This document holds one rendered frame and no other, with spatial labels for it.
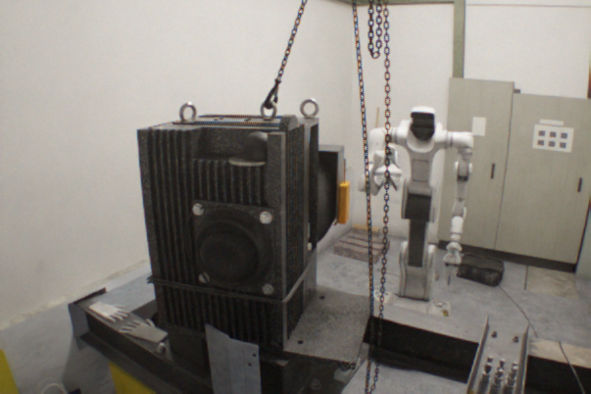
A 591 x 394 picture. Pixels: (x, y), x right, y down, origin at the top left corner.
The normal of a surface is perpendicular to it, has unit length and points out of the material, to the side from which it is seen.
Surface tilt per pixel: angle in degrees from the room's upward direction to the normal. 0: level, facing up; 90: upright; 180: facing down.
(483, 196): 90
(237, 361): 90
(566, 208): 90
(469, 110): 90
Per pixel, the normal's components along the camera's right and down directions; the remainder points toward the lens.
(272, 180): -0.29, 0.23
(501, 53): -0.53, 0.21
